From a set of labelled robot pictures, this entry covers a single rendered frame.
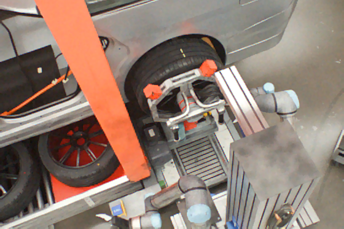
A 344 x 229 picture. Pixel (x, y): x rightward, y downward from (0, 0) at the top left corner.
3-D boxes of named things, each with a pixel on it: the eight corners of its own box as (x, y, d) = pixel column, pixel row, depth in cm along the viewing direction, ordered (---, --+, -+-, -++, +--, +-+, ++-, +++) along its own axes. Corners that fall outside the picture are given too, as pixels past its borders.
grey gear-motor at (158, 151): (158, 126, 391) (153, 108, 361) (175, 167, 370) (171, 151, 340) (139, 134, 389) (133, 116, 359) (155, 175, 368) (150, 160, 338)
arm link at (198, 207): (209, 213, 265) (207, 185, 218) (213, 239, 257) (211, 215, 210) (189, 217, 265) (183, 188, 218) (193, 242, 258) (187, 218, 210)
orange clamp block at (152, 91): (158, 85, 297) (148, 83, 290) (163, 94, 293) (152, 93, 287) (153, 91, 300) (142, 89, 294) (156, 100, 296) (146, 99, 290)
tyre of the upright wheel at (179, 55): (228, 42, 329) (157, 31, 288) (242, 65, 317) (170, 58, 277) (182, 95, 369) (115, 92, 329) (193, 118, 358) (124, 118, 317)
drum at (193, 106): (193, 94, 323) (192, 85, 311) (204, 118, 313) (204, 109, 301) (175, 101, 322) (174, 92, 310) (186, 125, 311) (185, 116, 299)
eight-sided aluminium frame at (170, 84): (218, 99, 343) (218, 59, 296) (222, 105, 339) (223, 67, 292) (153, 123, 337) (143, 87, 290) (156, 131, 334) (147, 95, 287)
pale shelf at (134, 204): (163, 182, 329) (163, 181, 327) (171, 203, 321) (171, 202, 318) (109, 204, 325) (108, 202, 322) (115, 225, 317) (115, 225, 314)
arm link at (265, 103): (257, 117, 256) (242, 102, 305) (276, 113, 256) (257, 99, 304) (254, 98, 254) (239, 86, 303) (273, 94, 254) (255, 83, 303)
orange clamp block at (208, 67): (206, 68, 301) (213, 59, 296) (211, 77, 298) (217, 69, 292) (198, 68, 297) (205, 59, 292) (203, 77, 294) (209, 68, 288)
